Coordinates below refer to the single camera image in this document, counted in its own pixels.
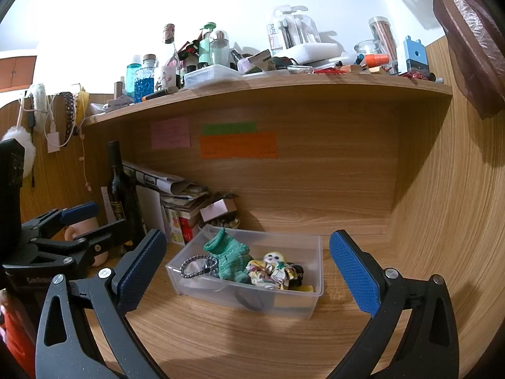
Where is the clear lidded plastic case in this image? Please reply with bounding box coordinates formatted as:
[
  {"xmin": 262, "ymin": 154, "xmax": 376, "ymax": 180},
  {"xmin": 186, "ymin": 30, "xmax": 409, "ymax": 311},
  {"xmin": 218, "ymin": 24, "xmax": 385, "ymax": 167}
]
[{"xmin": 183, "ymin": 64, "xmax": 241, "ymax": 89}]

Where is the round glass jar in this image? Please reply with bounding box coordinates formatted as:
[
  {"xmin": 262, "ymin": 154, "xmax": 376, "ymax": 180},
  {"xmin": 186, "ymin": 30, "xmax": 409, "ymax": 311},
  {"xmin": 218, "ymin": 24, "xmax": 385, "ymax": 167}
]
[{"xmin": 354, "ymin": 39, "xmax": 389, "ymax": 66}]

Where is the stack of booklets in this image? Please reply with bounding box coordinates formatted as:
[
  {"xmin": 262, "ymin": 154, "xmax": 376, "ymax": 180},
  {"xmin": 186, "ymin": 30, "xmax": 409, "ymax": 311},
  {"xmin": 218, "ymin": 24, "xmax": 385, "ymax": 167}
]
[{"xmin": 160, "ymin": 183, "xmax": 210, "ymax": 210}]

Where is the black chain-print cloth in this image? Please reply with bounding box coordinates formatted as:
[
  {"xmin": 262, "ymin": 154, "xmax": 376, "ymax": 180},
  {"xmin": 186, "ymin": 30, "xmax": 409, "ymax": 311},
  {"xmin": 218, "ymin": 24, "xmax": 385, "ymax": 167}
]
[{"xmin": 286, "ymin": 262, "xmax": 306, "ymax": 287}]

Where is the green pump bottle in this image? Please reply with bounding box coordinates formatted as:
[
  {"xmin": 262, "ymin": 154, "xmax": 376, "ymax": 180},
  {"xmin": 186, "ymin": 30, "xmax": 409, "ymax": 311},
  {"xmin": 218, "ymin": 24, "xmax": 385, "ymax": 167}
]
[{"xmin": 197, "ymin": 21, "xmax": 217, "ymax": 69}]

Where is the tall blue bottle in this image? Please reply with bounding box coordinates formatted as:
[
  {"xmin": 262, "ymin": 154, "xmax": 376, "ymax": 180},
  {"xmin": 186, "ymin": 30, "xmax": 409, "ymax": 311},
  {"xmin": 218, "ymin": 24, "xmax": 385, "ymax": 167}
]
[{"xmin": 126, "ymin": 55, "xmax": 143, "ymax": 95}]

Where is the dark wine bottle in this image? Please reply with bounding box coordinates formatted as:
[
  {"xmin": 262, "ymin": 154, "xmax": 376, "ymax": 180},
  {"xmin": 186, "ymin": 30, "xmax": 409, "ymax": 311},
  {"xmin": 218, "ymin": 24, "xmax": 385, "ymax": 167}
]
[{"xmin": 106, "ymin": 141, "xmax": 145, "ymax": 241}]

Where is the black white beaded hair tie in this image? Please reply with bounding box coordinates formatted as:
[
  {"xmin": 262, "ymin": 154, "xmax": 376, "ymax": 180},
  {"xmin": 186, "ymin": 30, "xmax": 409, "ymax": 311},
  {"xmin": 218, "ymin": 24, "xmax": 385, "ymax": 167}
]
[{"xmin": 181, "ymin": 256, "xmax": 219, "ymax": 279}]

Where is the wooden wall cabinet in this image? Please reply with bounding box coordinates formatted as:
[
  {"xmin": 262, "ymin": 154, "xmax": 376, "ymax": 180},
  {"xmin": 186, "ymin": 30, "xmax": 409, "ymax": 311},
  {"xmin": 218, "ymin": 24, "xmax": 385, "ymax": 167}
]
[{"xmin": 0, "ymin": 49, "xmax": 38, "ymax": 93}]

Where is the pink sticky note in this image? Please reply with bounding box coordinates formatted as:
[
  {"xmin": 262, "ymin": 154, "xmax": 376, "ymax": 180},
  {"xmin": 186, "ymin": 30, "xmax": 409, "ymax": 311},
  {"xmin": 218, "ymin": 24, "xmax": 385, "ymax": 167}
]
[{"xmin": 151, "ymin": 117, "xmax": 192, "ymax": 150}]

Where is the small red box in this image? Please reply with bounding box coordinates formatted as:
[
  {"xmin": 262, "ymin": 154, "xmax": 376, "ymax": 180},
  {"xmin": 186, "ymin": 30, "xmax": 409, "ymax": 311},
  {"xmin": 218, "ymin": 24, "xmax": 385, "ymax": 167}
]
[{"xmin": 179, "ymin": 211, "xmax": 202, "ymax": 241}]

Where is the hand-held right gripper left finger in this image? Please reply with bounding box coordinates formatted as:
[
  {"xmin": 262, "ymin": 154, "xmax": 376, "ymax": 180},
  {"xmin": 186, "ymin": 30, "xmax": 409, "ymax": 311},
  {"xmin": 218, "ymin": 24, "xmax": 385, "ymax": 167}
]
[{"xmin": 35, "ymin": 229, "xmax": 168, "ymax": 379}]

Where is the clear glass bottle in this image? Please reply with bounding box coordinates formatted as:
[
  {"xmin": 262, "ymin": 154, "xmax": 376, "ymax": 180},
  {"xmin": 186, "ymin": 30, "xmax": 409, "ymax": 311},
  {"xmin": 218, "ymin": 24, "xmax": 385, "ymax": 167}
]
[{"xmin": 209, "ymin": 29, "xmax": 230, "ymax": 68}]

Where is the red clothing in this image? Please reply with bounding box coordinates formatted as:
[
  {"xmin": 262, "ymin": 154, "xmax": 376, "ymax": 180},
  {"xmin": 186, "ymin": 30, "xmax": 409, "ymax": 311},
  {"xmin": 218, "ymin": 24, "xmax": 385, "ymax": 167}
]
[{"xmin": 0, "ymin": 292, "xmax": 37, "ymax": 379}]

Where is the clear toothbrush package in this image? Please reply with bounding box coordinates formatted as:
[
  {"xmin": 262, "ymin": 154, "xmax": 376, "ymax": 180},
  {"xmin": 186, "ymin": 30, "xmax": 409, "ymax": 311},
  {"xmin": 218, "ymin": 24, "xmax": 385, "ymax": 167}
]
[{"xmin": 266, "ymin": 6, "xmax": 321, "ymax": 52}]

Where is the orange sticky note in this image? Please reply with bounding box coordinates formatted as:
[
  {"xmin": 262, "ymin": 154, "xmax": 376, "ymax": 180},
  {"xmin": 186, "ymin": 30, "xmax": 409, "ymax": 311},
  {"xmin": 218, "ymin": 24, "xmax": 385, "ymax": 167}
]
[{"xmin": 199, "ymin": 132, "xmax": 278, "ymax": 159}]

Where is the teal sock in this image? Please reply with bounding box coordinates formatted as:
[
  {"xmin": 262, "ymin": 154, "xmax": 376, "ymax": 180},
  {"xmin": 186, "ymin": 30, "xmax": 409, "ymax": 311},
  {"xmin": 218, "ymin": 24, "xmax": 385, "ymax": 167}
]
[{"xmin": 203, "ymin": 228, "xmax": 253, "ymax": 283}]

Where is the patterned headband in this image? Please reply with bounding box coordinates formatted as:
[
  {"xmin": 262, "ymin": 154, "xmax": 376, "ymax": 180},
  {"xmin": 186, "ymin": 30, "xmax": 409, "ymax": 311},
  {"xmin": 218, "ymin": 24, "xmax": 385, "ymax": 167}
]
[{"xmin": 59, "ymin": 92, "xmax": 77, "ymax": 139}]

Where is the fruit-print card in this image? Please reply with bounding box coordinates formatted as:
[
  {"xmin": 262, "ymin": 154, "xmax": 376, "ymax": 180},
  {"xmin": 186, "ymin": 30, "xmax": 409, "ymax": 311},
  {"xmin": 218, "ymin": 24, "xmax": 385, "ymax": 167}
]
[{"xmin": 163, "ymin": 207, "xmax": 186, "ymax": 245}]

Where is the white earphone cord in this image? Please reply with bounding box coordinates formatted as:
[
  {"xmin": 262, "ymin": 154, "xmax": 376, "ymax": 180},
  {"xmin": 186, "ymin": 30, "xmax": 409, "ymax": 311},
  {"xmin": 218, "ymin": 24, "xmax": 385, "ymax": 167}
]
[{"xmin": 77, "ymin": 126, "xmax": 93, "ymax": 192}]

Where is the floral fabric scrunchie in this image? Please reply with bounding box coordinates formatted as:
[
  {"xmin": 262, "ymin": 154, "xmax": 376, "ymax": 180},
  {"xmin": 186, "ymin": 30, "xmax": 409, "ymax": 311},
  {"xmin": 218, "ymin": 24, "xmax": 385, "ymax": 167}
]
[{"xmin": 247, "ymin": 250, "xmax": 290, "ymax": 289}]

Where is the green sticky note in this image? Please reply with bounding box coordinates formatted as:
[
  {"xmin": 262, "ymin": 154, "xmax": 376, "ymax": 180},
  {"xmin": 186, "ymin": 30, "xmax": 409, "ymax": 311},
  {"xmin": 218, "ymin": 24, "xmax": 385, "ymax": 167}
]
[{"xmin": 203, "ymin": 122, "xmax": 257, "ymax": 135}]

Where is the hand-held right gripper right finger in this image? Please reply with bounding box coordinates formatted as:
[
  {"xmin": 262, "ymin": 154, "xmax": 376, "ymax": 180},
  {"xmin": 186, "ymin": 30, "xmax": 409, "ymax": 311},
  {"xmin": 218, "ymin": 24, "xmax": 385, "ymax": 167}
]
[{"xmin": 327, "ymin": 229, "xmax": 460, "ymax": 379}]

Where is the glass bottle with blue liquid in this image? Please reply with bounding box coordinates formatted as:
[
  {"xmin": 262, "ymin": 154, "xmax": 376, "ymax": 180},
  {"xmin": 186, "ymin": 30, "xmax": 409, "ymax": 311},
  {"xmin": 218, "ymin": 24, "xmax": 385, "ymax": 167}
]
[{"xmin": 134, "ymin": 54, "xmax": 158, "ymax": 104}]

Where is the grey patterned cloth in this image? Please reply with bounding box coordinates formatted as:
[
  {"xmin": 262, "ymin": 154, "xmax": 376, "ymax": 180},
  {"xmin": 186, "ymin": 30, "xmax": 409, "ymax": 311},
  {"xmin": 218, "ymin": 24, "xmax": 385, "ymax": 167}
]
[{"xmin": 237, "ymin": 288, "xmax": 265, "ymax": 310}]

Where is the mauve curtain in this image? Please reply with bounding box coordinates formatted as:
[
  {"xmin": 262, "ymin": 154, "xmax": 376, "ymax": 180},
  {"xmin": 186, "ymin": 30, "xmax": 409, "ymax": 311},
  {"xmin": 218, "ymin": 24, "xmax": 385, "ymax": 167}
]
[{"xmin": 389, "ymin": 0, "xmax": 505, "ymax": 120}]

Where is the wooden shelf board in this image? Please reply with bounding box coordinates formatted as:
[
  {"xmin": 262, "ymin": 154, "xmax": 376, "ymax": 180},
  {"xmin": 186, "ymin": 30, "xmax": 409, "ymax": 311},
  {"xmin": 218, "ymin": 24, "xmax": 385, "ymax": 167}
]
[{"xmin": 81, "ymin": 73, "xmax": 454, "ymax": 127}]

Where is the blue plastic block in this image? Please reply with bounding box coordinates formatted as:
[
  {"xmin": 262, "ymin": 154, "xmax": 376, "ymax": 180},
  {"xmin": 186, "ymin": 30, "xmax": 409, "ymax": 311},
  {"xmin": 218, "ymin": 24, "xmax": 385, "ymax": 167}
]
[{"xmin": 403, "ymin": 36, "xmax": 429, "ymax": 75}]

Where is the white foam tray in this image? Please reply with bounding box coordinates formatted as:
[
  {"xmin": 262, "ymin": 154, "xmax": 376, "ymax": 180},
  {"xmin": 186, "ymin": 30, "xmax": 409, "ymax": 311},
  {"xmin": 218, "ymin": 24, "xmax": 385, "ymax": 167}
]
[{"xmin": 272, "ymin": 41, "xmax": 344, "ymax": 64}]

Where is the tall clear jar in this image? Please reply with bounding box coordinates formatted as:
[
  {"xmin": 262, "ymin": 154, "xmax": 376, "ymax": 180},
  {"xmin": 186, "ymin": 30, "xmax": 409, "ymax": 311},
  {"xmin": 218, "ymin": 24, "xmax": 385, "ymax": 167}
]
[{"xmin": 369, "ymin": 16, "xmax": 397, "ymax": 74}]

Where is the white charger with cable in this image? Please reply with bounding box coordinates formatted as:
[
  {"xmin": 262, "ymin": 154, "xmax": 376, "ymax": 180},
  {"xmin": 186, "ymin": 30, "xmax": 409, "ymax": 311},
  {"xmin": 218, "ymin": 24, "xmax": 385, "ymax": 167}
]
[{"xmin": 18, "ymin": 91, "xmax": 75, "ymax": 154}]

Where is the black pen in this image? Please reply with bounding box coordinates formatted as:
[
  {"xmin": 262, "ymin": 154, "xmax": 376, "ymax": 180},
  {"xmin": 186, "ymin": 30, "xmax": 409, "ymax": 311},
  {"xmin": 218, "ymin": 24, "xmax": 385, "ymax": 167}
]
[{"xmin": 142, "ymin": 87, "xmax": 178, "ymax": 101}]

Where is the pink mug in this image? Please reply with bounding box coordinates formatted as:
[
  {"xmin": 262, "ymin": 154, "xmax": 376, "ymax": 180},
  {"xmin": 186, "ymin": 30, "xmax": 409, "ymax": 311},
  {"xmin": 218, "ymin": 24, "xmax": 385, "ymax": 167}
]
[{"xmin": 65, "ymin": 219, "xmax": 109, "ymax": 267}]

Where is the white flat box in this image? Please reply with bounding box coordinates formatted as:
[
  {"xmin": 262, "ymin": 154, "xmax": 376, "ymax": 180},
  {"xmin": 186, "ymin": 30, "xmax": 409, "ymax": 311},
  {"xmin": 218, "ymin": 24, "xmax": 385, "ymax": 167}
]
[{"xmin": 136, "ymin": 185, "xmax": 164, "ymax": 233}]

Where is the white handwritten paper note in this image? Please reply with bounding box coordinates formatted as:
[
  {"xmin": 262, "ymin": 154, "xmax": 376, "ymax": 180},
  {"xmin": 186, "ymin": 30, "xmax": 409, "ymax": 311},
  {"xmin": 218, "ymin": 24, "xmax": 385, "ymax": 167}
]
[{"xmin": 100, "ymin": 187, "xmax": 115, "ymax": 222}]

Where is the clear plastic storage box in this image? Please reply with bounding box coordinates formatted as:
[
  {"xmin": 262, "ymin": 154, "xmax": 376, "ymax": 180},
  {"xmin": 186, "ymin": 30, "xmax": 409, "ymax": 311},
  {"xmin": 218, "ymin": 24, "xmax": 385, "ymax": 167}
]
[{"xmin": 166, "ymin": 224, "xmax": 324, "ymax": 320}]

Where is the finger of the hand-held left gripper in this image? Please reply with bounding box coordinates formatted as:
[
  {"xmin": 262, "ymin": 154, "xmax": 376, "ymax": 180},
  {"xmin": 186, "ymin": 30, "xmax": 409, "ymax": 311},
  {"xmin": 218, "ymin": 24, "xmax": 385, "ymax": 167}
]
[
  {"xmin": 21, "ymin": 201, "xmax": 99, "ymax": 241},
  {"xmin": 32, "ymin": 219, "xmax": 133, "ymax": 257}
]

